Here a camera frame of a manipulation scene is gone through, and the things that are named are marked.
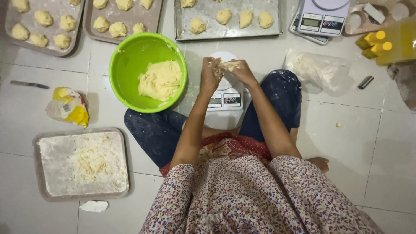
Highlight person's right hand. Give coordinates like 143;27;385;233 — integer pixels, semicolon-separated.
222;59;260;89

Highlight person's left hand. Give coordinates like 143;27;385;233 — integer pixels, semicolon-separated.
200;57;225;94

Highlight small dough piece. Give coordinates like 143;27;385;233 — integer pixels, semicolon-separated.
213;60;240;73

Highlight white digital kitchen scale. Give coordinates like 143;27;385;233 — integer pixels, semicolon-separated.
289;13;330;46
297;0;352;37
205;51;245;112

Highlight group of dough balls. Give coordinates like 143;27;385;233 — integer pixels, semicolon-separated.
92;0;154;38
11;0;82;50
180;0;274;35

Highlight silver metal baking tray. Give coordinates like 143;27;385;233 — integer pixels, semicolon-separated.
174;0;283;41

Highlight large yellow dough mass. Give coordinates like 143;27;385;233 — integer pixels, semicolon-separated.
138;60;183;102

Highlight red patterned cloth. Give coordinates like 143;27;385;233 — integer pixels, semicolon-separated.
159;131;274;178

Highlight clear plastic flour bag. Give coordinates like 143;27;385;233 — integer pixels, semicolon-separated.
283;48;352;92

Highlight green plastic bowl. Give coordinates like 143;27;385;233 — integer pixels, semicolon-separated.
109;32;188;114

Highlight person's dark blue trousers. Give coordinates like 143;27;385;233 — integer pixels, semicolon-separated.
123;69;303;169

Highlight brown baking tray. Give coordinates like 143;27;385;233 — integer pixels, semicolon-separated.
5;0;86;57
83;0;164;45

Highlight person's bare foot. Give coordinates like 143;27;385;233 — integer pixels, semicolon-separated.
306;157;330;174

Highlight person's floral dress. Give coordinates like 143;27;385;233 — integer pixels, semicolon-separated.
139;155;385;234

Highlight small dark metal tube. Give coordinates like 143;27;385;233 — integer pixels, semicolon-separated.
358;75;374;90

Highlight wooden mould board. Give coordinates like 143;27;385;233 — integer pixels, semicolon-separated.
344;0;416;36

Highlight yellow squeeze bottle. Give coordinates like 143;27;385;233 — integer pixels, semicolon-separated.
361;41;393;60
355;31;387;50

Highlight white rectangular block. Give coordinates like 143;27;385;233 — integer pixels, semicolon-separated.
363;3;386;24

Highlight yellow white crumpled packet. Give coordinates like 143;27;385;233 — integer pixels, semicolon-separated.
45;87;90;128

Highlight flour and dough crumbs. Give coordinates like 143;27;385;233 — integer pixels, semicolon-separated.
37;131;128;197

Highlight yellow translucent package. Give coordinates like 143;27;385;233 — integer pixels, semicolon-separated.
376;16;416;66

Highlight brown cloth bundle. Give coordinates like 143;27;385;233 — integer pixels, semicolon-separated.
387;60;416;112

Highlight white paper scrap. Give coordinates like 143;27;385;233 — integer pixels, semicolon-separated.
79;200;109;213

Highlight dark flat knife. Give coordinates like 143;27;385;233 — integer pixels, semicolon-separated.
9;80;50;90

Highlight floured brown tray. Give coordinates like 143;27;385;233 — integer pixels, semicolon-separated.
32;127;130;202

